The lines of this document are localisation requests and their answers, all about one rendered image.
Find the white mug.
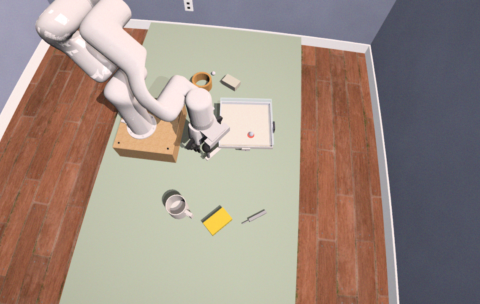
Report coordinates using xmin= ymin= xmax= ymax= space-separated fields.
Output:
xmin=165 ymin=195 xmax=194 ymax=219

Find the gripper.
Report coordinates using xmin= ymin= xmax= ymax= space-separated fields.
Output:
xmin=185 ymin=116 xmax=223 ymax=153

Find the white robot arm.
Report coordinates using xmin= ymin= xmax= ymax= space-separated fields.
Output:
xmin=35 ymin=0 xmax=230 ymax=149

